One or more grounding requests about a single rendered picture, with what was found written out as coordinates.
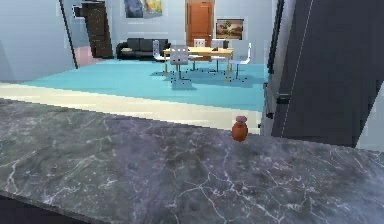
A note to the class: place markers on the white perforated chair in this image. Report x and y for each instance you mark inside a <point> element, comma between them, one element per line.
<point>179,57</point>
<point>157,52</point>
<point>242,55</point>
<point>217,44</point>
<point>199,43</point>

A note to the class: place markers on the framed landscape picture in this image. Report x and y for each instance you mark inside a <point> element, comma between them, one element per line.
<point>229,29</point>

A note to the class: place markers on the orange wooden door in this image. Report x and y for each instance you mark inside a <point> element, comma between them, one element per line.
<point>199,22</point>

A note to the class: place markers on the dark brown chest of drawers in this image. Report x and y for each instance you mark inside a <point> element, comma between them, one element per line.
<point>97,28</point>

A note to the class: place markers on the dark grey fridge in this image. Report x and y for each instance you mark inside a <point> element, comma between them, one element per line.
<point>328,70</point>

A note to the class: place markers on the black sofa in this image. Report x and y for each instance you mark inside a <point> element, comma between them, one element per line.
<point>141,47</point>

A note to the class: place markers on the yellow abstract wall painting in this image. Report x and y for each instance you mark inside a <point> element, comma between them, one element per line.
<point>153,7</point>

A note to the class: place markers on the blue abstract wall painting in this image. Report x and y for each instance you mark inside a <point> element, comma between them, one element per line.
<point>133,8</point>

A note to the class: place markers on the light wooden dining table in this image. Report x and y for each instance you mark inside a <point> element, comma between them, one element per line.
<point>200,52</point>

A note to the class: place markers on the brown jar with pink lid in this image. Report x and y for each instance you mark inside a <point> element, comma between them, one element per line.
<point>239,130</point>

